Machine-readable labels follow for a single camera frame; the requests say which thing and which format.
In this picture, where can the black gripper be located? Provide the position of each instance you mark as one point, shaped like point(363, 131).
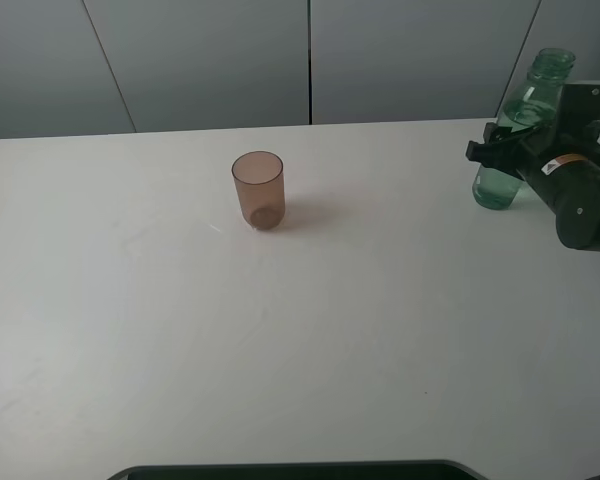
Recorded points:
point(563, 172)

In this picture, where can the green transparent water bottle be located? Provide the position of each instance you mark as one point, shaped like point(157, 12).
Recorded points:
point(532, 103)

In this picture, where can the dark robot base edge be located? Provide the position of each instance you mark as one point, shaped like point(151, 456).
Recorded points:
point(412, 469)

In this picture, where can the pink transparent plastic cup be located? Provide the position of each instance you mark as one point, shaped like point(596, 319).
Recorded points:
point(259, 180)

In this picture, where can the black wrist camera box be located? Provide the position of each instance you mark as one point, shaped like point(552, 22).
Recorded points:
point(578, 113)

